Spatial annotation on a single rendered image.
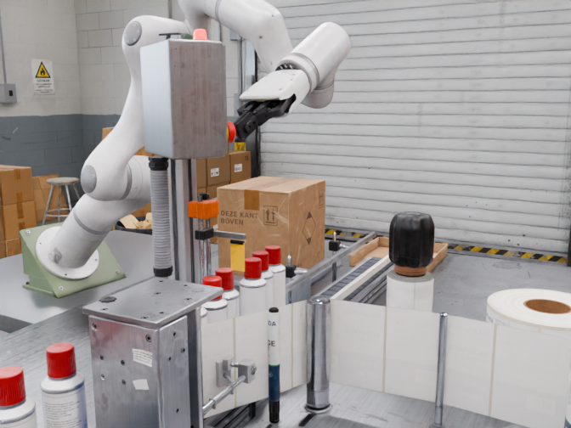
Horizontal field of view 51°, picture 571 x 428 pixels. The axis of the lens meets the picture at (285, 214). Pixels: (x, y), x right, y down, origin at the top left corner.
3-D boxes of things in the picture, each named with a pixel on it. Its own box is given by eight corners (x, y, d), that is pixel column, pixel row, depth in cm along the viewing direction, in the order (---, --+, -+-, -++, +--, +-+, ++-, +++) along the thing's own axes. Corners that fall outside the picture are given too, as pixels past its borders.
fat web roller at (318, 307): (325, 417, 96) (325, 306, 92) (299, 410, 98) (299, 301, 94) (336, 404, 100) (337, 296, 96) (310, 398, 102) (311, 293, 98)
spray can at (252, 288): (261, 368, 113) (260, 263, 109) (236, 364, 115) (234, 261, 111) (270, 357, 118) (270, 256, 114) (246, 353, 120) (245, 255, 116)
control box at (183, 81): (172, 160, 96) (167, 38, 93) (144, 152, 111) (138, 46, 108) (230, 157, 101) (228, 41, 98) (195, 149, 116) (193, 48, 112)
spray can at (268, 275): (270, 356, 119) (269, 256, 115) (245, 354, 120) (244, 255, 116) (276, 346, 124) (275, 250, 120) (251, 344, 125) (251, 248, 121)
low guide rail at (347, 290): (206, 408, 96) (205, 397, 95) (199, 407, 96) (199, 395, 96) (398, 255, 190) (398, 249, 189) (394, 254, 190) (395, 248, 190)
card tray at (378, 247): (426, 276, 189) (426, 264, 188) (349, 266, 200) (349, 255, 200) (447, 255, 215) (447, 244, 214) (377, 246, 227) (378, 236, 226)
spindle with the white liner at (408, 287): (424, 381, 108) (432, 219, 102) (376, 371, 112) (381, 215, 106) (435, 362, 116) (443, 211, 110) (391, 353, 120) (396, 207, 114)
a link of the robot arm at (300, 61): (274, 54, 116) (265, 62, 115) (309, 51, 111) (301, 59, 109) (290, 92, 121) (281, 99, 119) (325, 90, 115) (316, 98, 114)
